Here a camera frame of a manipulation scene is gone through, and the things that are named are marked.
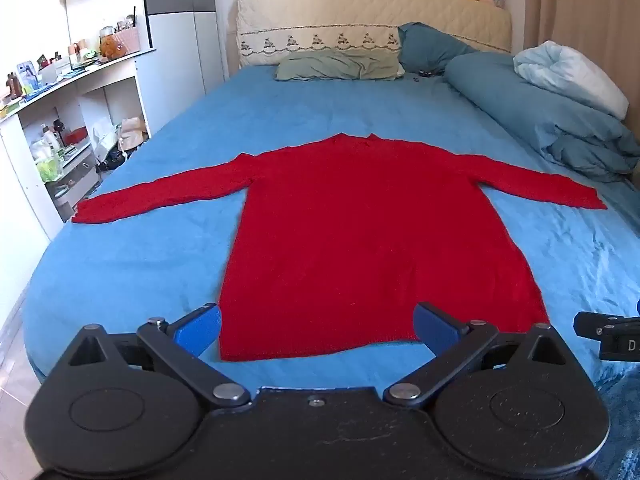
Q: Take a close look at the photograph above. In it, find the beige paper bag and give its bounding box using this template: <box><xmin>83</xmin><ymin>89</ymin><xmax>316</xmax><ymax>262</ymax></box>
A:
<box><xmin>119</xmin><ymin>117</ymin><xmax>149</xmax><ymax>152</ymax></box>

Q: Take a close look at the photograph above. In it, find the green plastic bag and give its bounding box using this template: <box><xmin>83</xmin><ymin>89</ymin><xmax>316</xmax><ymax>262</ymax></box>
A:
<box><xmin>34</xmin><ymin>152</ymin><xmax>64</xmax><ymax>184</ymax></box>

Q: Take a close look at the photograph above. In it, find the beige curtain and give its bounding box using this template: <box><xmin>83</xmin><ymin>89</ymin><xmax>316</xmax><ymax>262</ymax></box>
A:
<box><xmin>525</xmin><ymin>0</ymin><xmax>640</xmax><ymax>106</ymax></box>

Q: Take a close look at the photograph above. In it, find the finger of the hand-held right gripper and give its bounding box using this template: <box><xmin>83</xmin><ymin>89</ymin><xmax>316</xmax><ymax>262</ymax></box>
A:
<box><xmin>574</xmin><ymin>311</ymin><xmax>613</xmax><ymax>342</ymax></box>

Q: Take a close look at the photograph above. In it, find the pink storage box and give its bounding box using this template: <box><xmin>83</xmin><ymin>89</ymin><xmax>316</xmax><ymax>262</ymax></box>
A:
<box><xmin>112</xmin><ymin>27</ymin><xmax>141</xmax><ymax>56</ymax></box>

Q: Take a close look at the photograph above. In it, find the light blue blanket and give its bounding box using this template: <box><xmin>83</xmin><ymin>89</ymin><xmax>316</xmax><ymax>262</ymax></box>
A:
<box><xmin>513</xmin><ymin>41</ymin><xmax>630</xmax><ymax>121</ymax></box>

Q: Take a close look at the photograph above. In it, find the white and grey wardrobe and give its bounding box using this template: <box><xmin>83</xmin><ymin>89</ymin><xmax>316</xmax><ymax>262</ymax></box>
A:
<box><xmin>142</xmin><ymin>0</ymin><xmax>226</xmax><ymax>137</ymax></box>

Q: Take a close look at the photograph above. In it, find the red knit sweater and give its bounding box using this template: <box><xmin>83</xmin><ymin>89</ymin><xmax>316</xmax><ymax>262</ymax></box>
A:
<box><xmin>71</xmin><ymin>132</ymin><xmax>608</xmax><ymax>362</ymax></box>

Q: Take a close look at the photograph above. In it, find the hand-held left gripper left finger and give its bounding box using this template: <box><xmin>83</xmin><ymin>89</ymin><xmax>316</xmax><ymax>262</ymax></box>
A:
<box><xmin>65</xmin><ymin>304</ymin><xmax>252</xmax><ymax>407</ymax></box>

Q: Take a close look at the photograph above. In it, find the teal pillow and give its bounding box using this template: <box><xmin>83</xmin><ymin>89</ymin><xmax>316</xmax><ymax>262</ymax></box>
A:
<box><xmin>398</xmin><ymin>22</ymin><xmax>477</xmax><ymax>76</ymax></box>

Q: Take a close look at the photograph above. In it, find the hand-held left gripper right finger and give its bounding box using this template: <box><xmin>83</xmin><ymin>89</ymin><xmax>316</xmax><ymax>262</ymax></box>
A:
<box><xmin>382</xmin><ymin>302</ymin><xmax>572</xmax><ymax>407</ymax></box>

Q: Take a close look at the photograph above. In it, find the green pillow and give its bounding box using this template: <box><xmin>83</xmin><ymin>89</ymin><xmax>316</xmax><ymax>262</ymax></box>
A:
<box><xmin>275</xmin><ymin>50</ymin><xmax>405</xmax><ymax>82</ymax></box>

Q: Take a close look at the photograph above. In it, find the bed with blue sheet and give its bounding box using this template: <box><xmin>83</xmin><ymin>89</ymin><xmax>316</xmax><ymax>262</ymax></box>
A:
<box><xmin>22</xmin><ymin>66</ymin><xmax>640</xmax><ymax>480</ymax></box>

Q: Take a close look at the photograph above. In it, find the rolled teal duvet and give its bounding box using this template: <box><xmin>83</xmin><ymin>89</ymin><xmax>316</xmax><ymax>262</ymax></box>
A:
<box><xmin>444</xmin><ymin>52</ymin><xmax>640</xmax><ymax>183</ymax></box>

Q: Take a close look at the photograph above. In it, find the white shelf unit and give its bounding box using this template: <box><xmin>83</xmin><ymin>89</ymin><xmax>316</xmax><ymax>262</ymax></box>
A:
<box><xmin>0</xmin><ymin>50</ymin><xmax>153</xmax><ymax>241</ymax></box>

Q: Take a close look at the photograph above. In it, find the cream quilted headboard cover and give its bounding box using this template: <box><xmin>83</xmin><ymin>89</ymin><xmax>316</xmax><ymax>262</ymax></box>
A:
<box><xmin>236</xmin><ymin>0</ymin><xmax>513</xmax><ymax>68</ymax></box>

